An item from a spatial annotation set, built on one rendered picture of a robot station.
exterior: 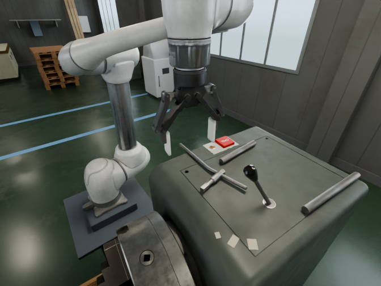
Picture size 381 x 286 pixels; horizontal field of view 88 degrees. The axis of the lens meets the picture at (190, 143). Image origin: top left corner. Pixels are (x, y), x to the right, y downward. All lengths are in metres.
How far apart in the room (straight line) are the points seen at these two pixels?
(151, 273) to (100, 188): 0.67
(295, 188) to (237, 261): 0.32
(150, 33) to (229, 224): 0.56
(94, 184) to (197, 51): 0.87
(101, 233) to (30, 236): 1.33
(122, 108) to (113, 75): 0.16
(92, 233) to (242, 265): 0.90
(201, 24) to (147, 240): 0.50
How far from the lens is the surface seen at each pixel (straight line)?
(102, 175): 1.09
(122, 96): 0.99
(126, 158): 1.14
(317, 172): 0.82
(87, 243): 1.23
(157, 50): 4.78
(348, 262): 2.30
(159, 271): 0.54
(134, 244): 0.56
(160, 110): 0.46
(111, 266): 0.64
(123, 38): 0.66
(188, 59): 0.42
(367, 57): 2.74
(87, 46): 0.73
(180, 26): 0.42
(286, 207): 0.64
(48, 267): 2.20
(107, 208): 1.23
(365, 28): 2.74
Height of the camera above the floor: 1.71
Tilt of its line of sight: 33 degrees down
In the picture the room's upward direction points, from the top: straight up
